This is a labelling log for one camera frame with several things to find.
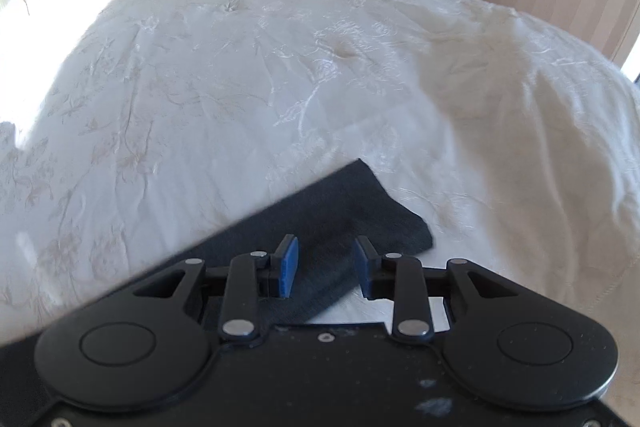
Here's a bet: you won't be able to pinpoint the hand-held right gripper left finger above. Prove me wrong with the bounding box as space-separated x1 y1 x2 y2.
131 234 301 341

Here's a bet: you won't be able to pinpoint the dark grey pants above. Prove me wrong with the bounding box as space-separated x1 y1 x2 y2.
0 158 434 414

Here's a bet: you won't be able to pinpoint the white embroidered bedspread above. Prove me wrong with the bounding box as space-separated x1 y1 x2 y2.
0 0 640 348

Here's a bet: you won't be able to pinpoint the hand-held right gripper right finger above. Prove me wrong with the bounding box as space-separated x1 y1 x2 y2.
353 235 521 342

